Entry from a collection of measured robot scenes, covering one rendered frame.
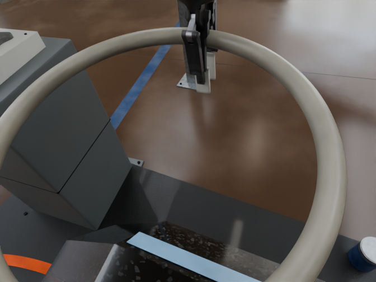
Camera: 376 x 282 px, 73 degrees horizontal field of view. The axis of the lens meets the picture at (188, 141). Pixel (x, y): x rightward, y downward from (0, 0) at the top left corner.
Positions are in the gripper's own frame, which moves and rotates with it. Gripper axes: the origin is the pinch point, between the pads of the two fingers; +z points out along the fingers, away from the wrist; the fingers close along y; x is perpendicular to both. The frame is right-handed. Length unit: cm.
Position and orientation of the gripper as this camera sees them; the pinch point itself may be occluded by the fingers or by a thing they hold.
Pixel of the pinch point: (205, 73)
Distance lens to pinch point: 55.4
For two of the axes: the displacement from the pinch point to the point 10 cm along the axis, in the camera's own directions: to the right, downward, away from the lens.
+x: 9.4, 2.0, -2.6
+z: 1.2, 5.4, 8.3
